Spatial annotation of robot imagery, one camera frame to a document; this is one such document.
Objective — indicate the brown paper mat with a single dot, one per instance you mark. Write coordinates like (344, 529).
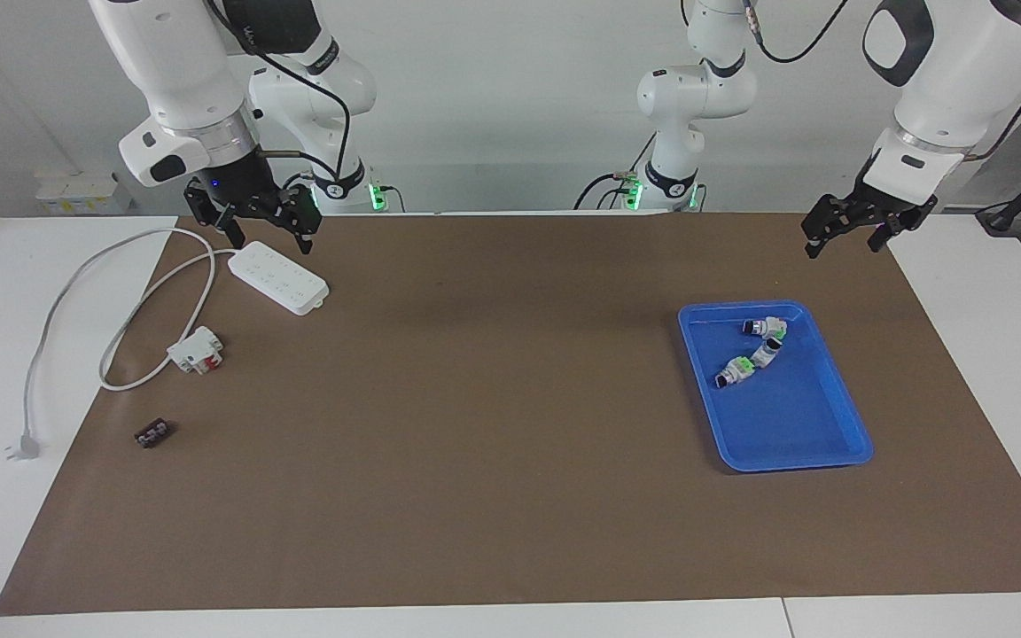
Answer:
(510, 443)

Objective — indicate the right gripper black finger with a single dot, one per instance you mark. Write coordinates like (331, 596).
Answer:
(214, 217)
(302, 213)

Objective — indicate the small black terminal block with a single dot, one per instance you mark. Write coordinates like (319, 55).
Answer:
(153, 434)

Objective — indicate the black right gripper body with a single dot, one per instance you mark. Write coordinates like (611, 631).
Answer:
(240, 188)

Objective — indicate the green white push-button switch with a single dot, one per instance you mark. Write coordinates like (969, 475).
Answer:
(734, 372)
(767, 353)
(767, 325)

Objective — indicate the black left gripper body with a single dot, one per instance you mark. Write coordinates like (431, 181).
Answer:
(887, 206)

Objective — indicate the white red circuit breaker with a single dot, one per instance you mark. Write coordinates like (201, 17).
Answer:
(196, 350)

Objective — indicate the blue plastic tray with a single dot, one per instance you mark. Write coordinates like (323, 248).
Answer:
(794, 416)

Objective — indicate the white power strip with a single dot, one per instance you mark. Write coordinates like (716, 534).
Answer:
(284, 283)

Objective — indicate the white cardboard box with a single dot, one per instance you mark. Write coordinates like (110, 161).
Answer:
(76, 193)

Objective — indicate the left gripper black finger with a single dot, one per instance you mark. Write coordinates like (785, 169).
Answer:
(828, 221)
(893, 229)

